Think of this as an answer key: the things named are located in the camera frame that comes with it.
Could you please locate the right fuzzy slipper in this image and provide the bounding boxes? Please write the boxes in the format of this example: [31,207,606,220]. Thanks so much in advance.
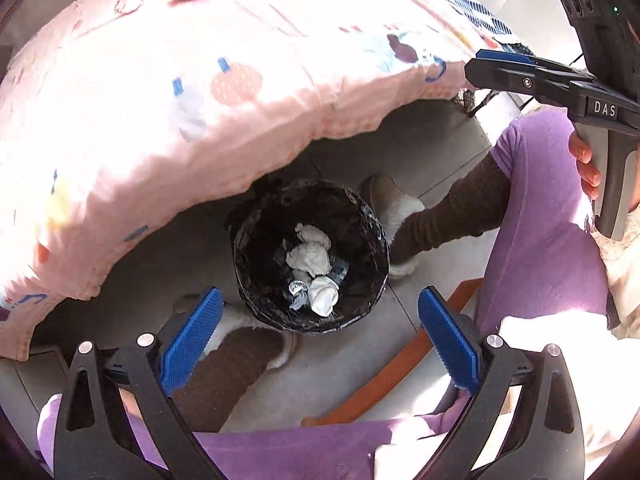
[360,174,425,280]

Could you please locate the left fuzzy slipper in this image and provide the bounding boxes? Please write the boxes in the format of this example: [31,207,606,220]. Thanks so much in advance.
[198,301,299,370]

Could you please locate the person's right hand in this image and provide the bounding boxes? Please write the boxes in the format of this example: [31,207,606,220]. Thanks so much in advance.
[568,131,602,200]

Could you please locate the black lined trash bin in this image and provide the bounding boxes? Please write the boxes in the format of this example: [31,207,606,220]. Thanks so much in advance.
[226,181,390,334]

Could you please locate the orange wooden chair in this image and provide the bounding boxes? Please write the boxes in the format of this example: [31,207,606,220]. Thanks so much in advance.
[299,276,486,428]

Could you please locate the pink patterned bed quilt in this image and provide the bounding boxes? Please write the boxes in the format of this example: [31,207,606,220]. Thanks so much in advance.
[1,0,499,361]

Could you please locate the cream paper bag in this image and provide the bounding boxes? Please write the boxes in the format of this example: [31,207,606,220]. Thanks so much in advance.
[307,276,340,318]

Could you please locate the silver foil wrapper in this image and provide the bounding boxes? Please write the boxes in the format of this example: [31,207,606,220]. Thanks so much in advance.
[288,280,310,311]

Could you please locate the fuzzy slipper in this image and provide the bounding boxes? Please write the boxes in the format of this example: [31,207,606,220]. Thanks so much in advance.
[360,174,425,280]
[198,301,299,370]

